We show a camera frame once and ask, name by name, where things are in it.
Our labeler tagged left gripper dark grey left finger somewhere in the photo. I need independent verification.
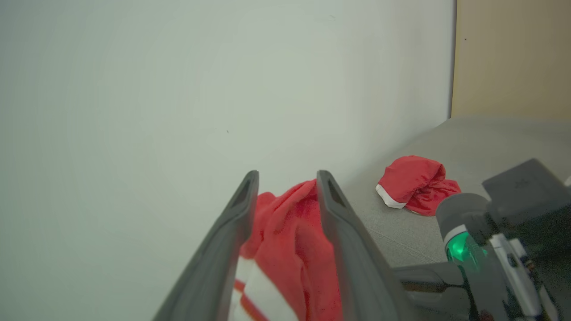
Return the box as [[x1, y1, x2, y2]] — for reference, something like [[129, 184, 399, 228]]
[[152, 170, 260, 321]]

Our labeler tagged red garment with striped trim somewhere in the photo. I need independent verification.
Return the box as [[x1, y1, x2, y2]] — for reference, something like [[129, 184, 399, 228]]
[[228, 178, 344, 321]]

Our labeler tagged red garment with white cuff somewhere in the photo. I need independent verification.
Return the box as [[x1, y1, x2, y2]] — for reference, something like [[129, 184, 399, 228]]
[[376, 155, 462, 217]]

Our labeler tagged grey fabric sofa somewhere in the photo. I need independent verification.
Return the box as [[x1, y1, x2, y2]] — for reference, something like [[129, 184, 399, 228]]
[[341, 115, 571, 321]]

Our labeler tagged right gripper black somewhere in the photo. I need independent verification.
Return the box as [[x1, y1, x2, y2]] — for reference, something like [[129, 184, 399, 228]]
[[393, 225, 522, 321]]

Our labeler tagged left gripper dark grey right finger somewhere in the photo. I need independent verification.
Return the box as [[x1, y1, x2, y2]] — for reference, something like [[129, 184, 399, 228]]
[[316, 170, 416, 321]]

